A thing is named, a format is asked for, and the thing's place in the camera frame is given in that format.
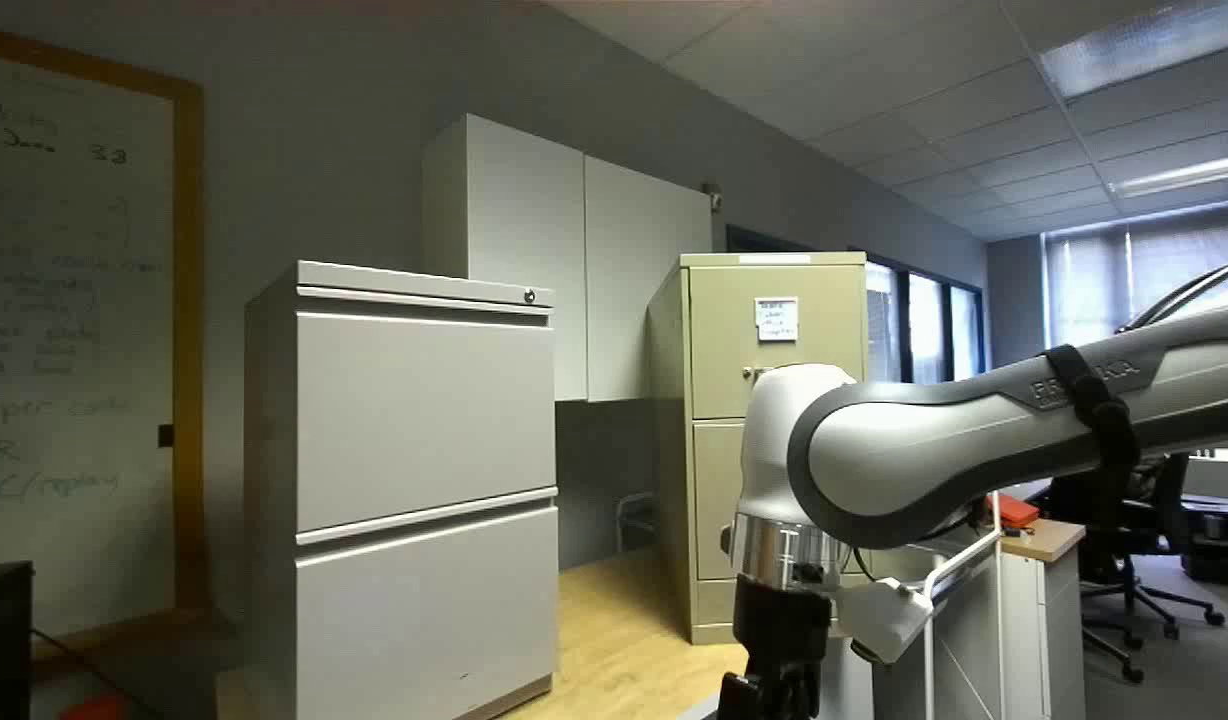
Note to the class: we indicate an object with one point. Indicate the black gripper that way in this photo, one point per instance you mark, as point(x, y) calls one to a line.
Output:
point(784, 637)

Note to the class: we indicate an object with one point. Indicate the beige cabinet drawer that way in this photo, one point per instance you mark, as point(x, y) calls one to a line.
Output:
point(753, 314)
point(713, 505)

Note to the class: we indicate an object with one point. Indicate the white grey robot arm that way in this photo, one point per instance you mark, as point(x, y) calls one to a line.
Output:
point(834, 463)

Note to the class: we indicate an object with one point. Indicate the white base cabinet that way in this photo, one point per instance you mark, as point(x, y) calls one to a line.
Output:
point(1001, 637)

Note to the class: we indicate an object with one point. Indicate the beige filing cabinet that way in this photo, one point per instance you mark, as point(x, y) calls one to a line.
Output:
point(672, 437)

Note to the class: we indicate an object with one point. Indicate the grey lateral filing cabinet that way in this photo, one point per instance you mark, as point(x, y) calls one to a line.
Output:
point(397, 495)

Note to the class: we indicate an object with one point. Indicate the red object on counter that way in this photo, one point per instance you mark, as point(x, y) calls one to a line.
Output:
point(1017, 515)

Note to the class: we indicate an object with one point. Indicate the white paper label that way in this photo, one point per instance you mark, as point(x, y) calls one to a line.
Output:
point(776, 319)

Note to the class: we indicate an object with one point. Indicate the black office chair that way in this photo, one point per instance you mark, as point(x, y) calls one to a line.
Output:
point(1128, 515)

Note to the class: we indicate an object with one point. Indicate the ceiling light panel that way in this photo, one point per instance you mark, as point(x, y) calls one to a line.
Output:
point(1143, 44)

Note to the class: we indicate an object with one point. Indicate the black monitor corner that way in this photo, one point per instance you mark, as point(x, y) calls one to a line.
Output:
point(12, 643)

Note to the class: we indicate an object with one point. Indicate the wood framed whiteboard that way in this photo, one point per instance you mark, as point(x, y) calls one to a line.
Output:
point(102, 336)

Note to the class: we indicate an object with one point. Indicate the white metal rail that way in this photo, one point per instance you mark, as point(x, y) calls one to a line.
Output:
point(951, 667)

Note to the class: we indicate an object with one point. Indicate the white wall cabinet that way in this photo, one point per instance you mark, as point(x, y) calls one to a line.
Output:
point(600, 238)

